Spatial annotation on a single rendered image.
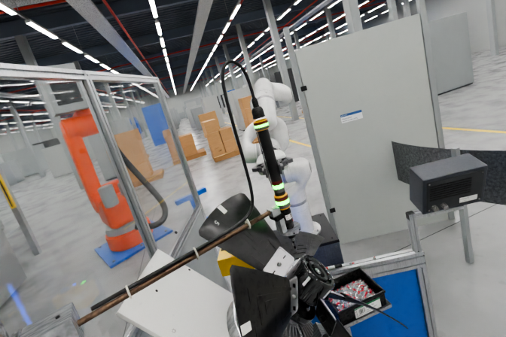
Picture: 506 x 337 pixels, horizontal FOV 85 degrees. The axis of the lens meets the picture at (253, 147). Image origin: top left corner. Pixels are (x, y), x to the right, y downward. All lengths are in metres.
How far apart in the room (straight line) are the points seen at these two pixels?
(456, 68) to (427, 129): 8.07
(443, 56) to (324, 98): 8.21
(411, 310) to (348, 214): 1.45
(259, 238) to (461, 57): 10.62
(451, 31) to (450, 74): 1.26
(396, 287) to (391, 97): 1.75
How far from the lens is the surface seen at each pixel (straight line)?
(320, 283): 0.85
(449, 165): 1.43
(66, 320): 0.74
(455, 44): 11.06
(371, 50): 2.79
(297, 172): 1.41
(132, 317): 0.83
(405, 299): 1.69
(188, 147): 9.97
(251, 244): 0.89
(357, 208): 3.02
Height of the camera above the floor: 1.77
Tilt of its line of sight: 12 degrees down
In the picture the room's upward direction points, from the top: 16 degrees counter-clockwise
